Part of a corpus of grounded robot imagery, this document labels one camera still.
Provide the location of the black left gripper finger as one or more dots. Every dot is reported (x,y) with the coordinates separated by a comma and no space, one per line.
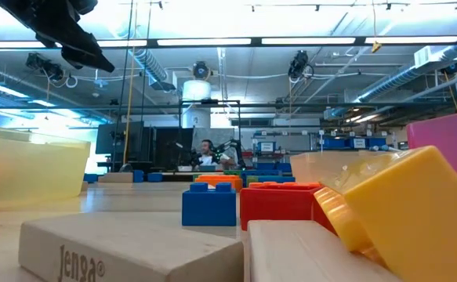
(75,58)
(93,51)

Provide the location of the blue small brick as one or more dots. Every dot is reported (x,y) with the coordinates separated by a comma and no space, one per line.
(155,177)
(208,207)
(138,176)
(91,178)
(283,166)
(277,179)

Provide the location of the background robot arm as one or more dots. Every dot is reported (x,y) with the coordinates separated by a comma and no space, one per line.
(232,145)

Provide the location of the black ceiling-hung device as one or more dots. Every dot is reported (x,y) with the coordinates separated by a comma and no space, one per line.
(449,69)
(299,62)
(42,64)
(200,71)

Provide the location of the white cylindrical tank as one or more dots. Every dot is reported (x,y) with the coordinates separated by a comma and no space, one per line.
(196,94)

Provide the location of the black beam with light strips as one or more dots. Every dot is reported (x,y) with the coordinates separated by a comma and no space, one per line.
(204,41)

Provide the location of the black monitor panels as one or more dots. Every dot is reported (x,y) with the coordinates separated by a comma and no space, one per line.
(165,149)

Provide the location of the yellow translucent bin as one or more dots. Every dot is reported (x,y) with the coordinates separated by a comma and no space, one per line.
(28,172)

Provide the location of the grey panel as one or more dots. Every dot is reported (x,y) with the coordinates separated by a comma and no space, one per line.
(220,133)

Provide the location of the person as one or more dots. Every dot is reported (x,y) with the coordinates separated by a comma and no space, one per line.
(208,158)

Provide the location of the orange long brick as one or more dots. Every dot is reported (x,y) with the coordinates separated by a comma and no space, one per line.
(283,184)
(218,183)

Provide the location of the wooden block with Jenga print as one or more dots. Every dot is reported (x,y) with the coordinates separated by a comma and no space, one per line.
(134,254)

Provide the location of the blue long brick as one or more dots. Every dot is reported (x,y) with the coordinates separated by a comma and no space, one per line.
(259,172)

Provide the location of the dark red small brick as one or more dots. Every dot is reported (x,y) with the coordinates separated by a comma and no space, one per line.
(275,205)

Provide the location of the orange translucent bin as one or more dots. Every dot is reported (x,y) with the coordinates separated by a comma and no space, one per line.
(310,166)

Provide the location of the blue storage bins shelf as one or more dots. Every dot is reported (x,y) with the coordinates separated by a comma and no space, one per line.
(334,143)

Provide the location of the white air vent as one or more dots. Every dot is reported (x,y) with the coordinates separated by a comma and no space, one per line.
(439,56)

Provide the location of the yellow long brick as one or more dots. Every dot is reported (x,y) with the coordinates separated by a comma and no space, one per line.
(416,211)

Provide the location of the pink translucent bin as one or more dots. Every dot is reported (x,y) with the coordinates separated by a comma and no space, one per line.
(447,133)

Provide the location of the silver spiral duct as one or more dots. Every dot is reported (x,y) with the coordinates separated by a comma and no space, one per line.
(400,76)
(151,66)

